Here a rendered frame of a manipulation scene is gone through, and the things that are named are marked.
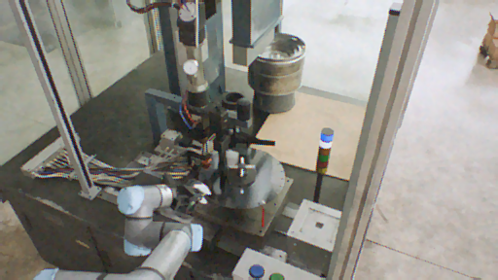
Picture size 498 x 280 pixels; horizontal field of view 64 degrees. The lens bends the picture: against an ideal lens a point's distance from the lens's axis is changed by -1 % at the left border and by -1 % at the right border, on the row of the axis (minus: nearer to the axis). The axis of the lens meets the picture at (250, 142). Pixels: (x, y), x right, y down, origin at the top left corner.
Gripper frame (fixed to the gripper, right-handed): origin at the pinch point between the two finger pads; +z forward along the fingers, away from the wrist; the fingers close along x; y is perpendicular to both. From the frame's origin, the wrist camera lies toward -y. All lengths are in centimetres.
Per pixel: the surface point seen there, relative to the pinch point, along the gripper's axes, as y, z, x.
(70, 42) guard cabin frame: -122, 7, 12
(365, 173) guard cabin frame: 53, -23, 39
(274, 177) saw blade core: 10.0, 24.7, 10.4
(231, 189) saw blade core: 2.9, 11.8, 1.4
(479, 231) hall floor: 75, 183, 5
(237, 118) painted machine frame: -17.7, 25.0, 22.0
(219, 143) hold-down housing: -4.5, 2.9, 16.2
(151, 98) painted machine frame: -58, 14, 10
